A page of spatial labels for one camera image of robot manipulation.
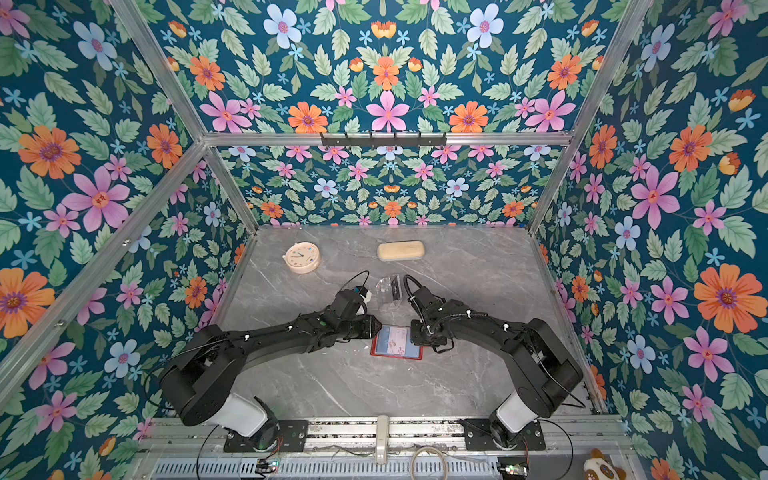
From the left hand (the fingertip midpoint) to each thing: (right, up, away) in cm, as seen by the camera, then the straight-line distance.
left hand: (385, 322), depth 86 cm
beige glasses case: (+4, +21, +22) cm, 31 cm away
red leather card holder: (-2, -8, +3) cm, 8 cm away
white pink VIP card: (+3, -6, +3) cm, 8 cm away
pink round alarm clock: (-32, +19, +22) cm, 43 cm away
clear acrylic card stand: (0, +8, +12) cm, 15 cm away
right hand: (+9, -5, +3) cm, 11 cm away
